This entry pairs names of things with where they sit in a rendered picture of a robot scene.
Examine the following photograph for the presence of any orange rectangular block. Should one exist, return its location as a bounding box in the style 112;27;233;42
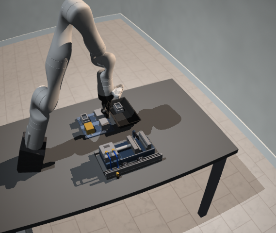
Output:
84;122;95;135

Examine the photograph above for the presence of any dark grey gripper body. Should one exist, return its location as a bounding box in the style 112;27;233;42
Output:
98;94;114;109

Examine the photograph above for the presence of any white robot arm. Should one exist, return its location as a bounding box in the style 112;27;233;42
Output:
24;0;124;150

